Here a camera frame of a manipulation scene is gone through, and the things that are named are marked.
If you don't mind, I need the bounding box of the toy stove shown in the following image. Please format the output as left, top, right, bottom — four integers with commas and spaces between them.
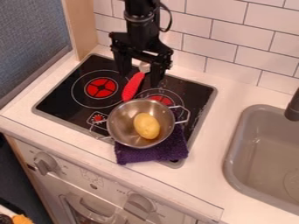
31, 52, 219, 170

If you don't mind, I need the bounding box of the toy sink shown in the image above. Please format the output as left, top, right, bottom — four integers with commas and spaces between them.
223, 104, 299, 216

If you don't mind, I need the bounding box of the purple cloth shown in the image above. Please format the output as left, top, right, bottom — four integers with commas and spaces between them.
113, 123, 191, 166

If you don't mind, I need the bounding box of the tap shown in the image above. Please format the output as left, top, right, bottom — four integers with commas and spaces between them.
283, 87, 299, 123

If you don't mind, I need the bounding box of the red spoon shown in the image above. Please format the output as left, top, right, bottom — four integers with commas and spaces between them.
120, 62, 152, 102

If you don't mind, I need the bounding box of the yellow toy potato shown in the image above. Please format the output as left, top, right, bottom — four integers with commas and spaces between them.
133, 112, 162, 140

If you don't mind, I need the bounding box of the silver pot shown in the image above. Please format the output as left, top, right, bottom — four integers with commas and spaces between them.
87, 98, 192, 150

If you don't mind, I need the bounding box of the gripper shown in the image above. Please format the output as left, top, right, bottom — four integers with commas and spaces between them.
107, 17, 176, 90

